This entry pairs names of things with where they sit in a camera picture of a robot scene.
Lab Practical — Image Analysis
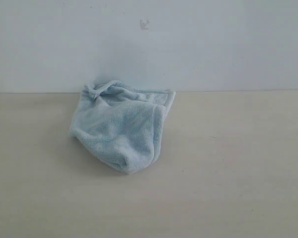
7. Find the light blue fluffy towel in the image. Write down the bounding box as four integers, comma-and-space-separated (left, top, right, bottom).
69, 80, 176, 174

